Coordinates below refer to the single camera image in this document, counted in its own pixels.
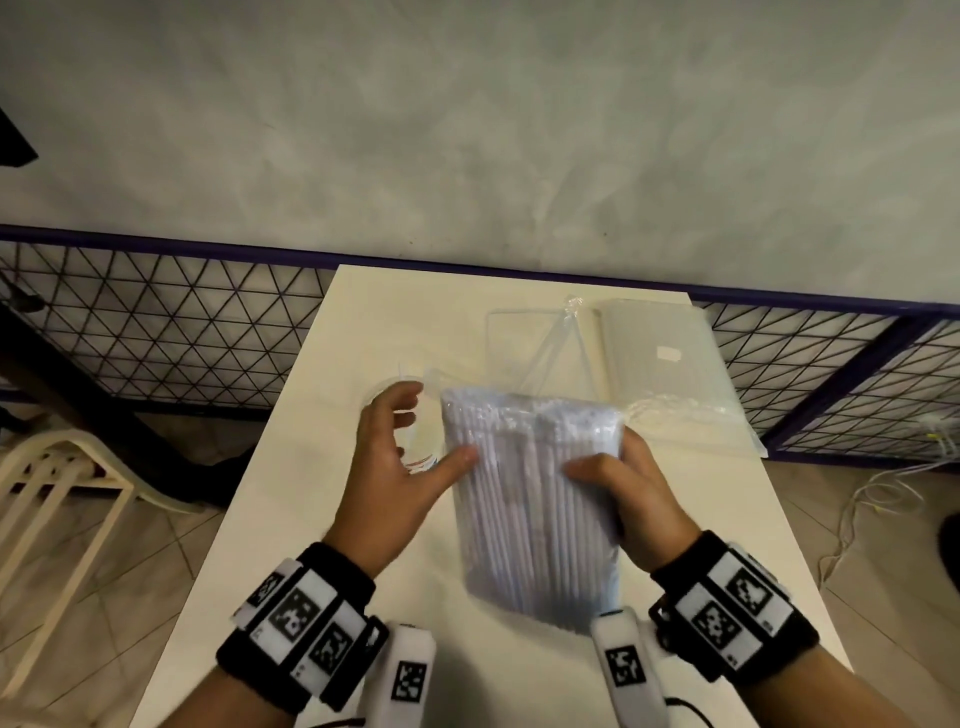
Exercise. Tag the clear square plastic box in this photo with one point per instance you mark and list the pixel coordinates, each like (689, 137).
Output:
(510, 352)

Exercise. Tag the white plastic chair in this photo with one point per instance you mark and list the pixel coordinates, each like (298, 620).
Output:
(45, 450)

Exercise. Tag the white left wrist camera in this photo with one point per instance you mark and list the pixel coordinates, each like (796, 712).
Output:
(409, 675)

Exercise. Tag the black right wristband with markers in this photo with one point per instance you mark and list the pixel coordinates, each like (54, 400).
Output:
(727, 615)

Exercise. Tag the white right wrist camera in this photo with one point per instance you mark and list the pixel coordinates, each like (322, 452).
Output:
(626, 667)

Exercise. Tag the round clear plastic cup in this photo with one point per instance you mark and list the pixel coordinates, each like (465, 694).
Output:
(420, 435)

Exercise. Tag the person's left hand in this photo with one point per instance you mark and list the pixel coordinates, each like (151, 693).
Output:
(382, 495)

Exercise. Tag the pack of white straws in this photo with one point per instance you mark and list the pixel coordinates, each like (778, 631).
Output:
(525, 487)

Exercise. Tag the person's right hand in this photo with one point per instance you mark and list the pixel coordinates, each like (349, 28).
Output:
(645, 510)

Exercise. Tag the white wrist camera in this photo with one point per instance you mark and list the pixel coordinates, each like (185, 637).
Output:
(409, 675)
(626, 667)

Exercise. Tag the pack of clear straws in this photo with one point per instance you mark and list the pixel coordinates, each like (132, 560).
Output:
(660, 352)

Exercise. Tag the long clear straw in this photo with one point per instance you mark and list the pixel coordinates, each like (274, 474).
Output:
(559, 337)

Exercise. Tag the black wall screen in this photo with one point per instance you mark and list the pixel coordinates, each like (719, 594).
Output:
(11, 142)

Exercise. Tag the person's right forearm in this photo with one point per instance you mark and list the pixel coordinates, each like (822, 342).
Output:
(810, 697)

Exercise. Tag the person's left forearm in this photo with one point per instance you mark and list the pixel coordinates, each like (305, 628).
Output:
(225, 705)

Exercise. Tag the black round floor object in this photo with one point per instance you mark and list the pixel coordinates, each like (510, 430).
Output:
(952, 540)

